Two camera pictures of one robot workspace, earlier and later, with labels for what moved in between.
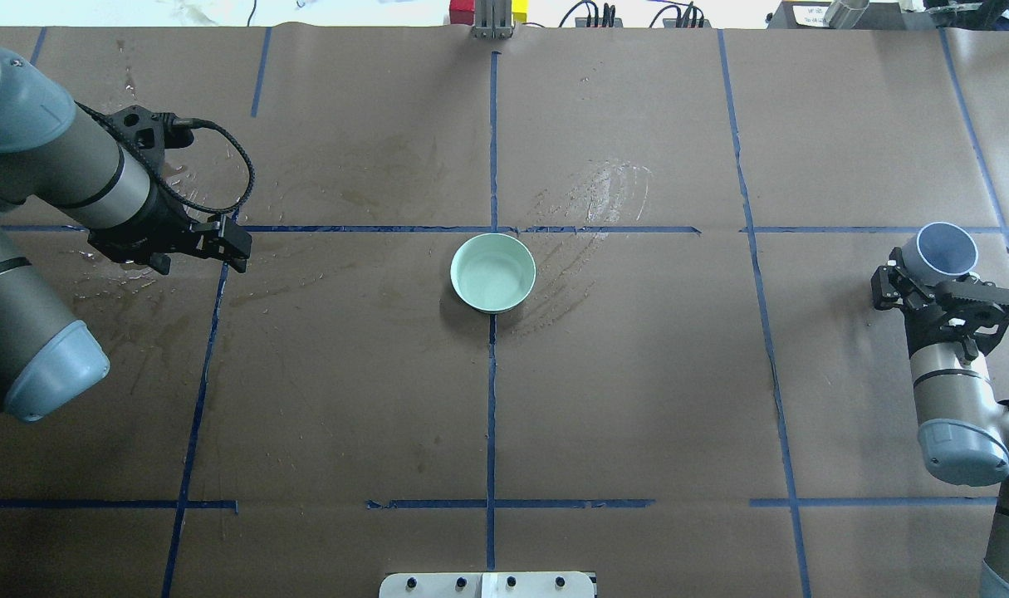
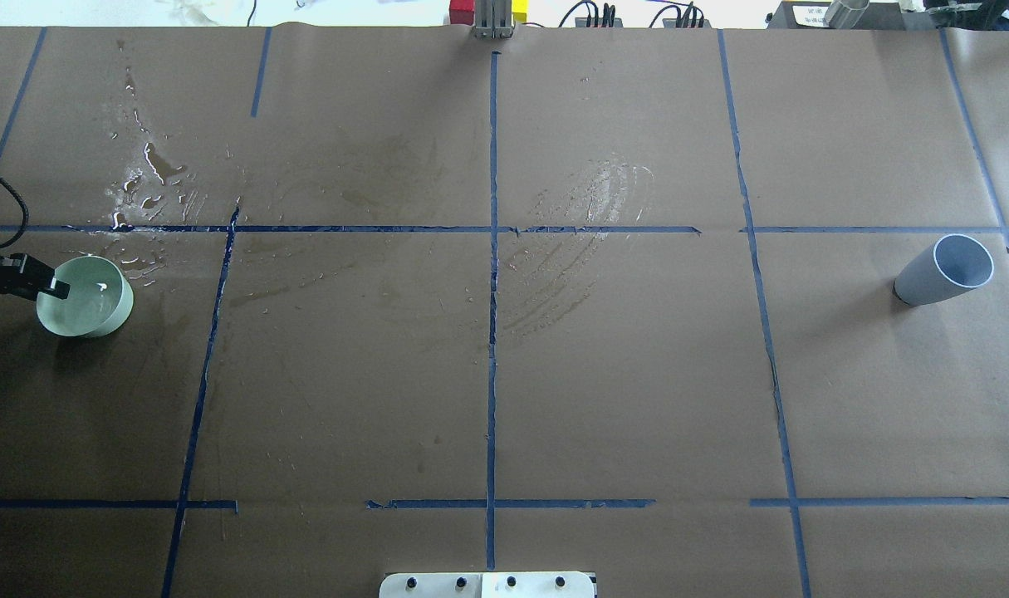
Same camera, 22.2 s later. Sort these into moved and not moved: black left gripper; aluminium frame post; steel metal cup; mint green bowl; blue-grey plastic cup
Moved: blue-grey plastic cup; mint green bowl; black left gripper
Not moved: aluminium frame post; steel metal cup
